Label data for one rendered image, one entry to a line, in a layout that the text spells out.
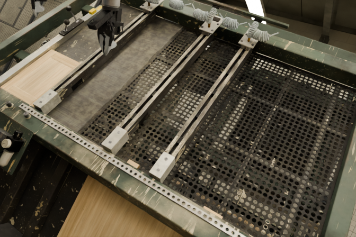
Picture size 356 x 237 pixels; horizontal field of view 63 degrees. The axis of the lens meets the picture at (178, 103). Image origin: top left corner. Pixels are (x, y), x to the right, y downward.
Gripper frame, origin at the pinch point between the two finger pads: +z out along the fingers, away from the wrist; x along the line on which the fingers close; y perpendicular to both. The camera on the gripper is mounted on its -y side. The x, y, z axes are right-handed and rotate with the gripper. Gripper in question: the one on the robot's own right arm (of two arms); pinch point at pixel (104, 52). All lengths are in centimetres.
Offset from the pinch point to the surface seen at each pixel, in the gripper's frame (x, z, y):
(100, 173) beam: -15, 51, -12
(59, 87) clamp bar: 40, 30, 6
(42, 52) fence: 74, 20, 19
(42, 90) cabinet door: 51, 35, 3
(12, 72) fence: 75, 31, -1
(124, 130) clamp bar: -10.3, 37.5, 6.8
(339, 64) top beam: -86, -5, 102
